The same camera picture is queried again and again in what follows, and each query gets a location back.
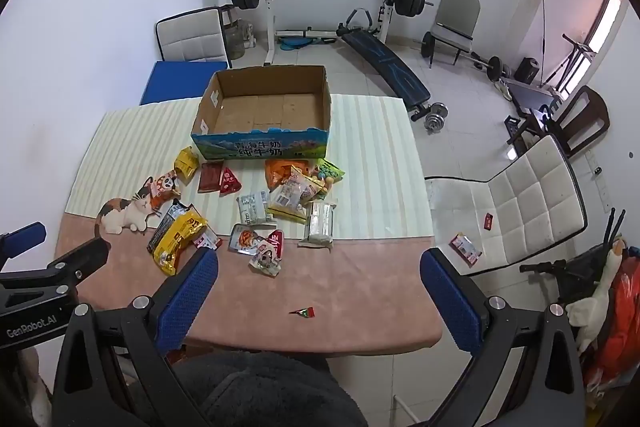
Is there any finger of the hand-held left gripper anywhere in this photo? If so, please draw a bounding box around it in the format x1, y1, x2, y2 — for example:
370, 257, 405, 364
0, 222, 47, 275
0, 237, 112, 306

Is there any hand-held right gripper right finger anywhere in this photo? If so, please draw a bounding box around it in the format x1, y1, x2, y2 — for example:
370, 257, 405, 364
419, 248, 586, 427

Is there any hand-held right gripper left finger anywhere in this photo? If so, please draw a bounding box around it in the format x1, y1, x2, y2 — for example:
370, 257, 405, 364
50, 248, 221, 427

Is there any white face print snack packet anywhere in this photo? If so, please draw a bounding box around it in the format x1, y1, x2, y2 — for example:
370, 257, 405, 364
249, 243, 282, 278

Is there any printed cardboard box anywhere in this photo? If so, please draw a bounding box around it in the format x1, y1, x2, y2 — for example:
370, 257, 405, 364
191, 66, 332, 162

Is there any pink flat snack packet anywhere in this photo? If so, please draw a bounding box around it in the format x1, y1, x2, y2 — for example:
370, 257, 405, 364
449, 233, 483, 269

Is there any small pink snack packet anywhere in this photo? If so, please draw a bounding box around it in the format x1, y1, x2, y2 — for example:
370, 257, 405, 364
192, 227, 223, 252

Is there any large yellow snack packet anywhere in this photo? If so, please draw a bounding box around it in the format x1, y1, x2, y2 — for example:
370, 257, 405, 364
152, 209, 208, 277

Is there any black snack packet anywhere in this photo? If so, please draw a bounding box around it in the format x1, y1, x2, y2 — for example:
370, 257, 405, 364
146, 199, 193, 253

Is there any silver orange snack packet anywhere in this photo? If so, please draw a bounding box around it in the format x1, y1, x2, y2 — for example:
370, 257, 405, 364
228, 224, 266, 254

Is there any pink striped tablecloth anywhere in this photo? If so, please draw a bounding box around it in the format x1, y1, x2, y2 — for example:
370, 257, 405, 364
52, 94, 443, 355

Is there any grey white snack packet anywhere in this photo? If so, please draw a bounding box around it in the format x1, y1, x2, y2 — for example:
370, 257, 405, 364
236, 190, 276, 225

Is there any panda print snack packet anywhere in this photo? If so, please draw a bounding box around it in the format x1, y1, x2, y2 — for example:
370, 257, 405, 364
150, 171, 182, 208

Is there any person's dark fleece clothing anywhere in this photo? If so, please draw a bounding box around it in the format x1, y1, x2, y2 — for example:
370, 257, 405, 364
165, 349, 371, 427

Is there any dark red snack packet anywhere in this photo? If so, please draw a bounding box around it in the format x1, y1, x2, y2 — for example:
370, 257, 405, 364
198, 161, 224, 194

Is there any black scooter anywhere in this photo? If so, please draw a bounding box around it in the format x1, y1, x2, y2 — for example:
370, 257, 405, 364
520, 207, 628, 303

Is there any white quilted chair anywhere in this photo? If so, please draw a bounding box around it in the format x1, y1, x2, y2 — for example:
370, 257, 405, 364
424, 134, 588, 278

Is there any small yellow snack packet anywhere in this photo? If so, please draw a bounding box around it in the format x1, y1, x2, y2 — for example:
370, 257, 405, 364
173, 146, 201, 185

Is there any white and yellow snack packet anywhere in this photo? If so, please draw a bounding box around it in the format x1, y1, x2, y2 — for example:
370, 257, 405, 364
267, 174, 321, 224

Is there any white goose plush toy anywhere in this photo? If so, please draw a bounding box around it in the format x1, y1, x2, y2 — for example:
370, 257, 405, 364
565, 238, 628, 353

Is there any clear white snack packet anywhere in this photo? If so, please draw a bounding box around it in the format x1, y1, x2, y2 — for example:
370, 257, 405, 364
298, 201, 338, 250

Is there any orange bag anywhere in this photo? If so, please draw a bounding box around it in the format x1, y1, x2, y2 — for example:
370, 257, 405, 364
582, 247, 640, 388

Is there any green candy packet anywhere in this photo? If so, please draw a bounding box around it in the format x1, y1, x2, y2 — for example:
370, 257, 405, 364
310, 158, 347, 200

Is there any chrome dumbbell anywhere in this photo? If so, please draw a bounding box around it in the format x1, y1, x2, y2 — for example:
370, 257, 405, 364
424, 103, 449, 134

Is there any blue foam mat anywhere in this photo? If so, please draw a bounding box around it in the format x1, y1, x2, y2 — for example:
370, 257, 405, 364
140, 61, 230, 106

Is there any dark flat panel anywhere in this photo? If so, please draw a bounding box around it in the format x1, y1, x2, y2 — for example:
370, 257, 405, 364
502, 77, 561, 118

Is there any dark wooden chair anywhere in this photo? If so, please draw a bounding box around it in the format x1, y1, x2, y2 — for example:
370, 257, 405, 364
507, 85, 611, 160

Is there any black sit-up bench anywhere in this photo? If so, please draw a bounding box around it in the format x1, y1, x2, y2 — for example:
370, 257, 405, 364
336, 8, 432, 122

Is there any black speaker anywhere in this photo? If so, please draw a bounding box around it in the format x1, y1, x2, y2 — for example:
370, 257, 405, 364
515, 57, 541, 84

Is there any small black plate barbell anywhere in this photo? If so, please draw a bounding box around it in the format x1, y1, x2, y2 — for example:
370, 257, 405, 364
421, 32, 503, 82

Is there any clear water jug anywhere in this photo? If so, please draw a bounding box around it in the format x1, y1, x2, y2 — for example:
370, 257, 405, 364
223, 18, 246, 60

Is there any blue balance disc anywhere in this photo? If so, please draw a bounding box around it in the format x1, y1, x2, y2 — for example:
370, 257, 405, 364
277, 36, 338, 52

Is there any black tripod stand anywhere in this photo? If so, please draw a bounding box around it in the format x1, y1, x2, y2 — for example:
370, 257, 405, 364
540, 34, 598, 100

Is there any white squat rack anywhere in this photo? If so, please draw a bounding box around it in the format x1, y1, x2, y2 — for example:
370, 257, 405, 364
260, 0, 408, 68

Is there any grey folding chair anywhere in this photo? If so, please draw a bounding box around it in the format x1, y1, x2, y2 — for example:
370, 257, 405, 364
429, 0, 482, 68

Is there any window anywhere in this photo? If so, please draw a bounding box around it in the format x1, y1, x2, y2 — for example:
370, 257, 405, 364
582, 0, 628, 58

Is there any white padded chair black frame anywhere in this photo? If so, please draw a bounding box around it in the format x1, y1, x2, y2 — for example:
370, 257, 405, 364
155, 6, 233, 70

